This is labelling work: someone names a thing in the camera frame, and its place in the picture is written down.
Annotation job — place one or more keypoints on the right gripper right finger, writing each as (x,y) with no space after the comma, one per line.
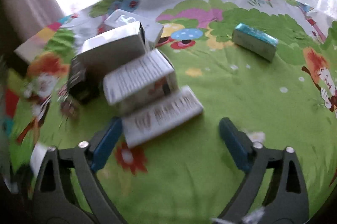
(273,189)

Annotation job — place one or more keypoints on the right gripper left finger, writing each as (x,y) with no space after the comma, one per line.
(54,200)

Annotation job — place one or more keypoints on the black box with white top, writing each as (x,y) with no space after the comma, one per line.
(81,85)

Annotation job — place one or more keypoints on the long yellow white box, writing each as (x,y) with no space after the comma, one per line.
(161,116)

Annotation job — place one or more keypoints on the white box with red notes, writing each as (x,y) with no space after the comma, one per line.
(140,82)

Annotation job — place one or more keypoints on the teal-topped small box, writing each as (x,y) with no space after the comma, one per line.
(256,41)

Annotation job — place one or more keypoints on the large grey cardboard box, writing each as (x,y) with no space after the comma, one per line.
(106,52)

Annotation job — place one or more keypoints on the white box with thin print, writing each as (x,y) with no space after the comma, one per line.
(37,156)

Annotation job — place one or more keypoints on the small brown box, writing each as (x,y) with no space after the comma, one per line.
(69,108)

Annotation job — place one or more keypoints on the green cartoon play mat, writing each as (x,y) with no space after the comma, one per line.
(187,175)

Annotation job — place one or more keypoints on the white box behind grey box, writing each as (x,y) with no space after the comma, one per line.
(152,30)

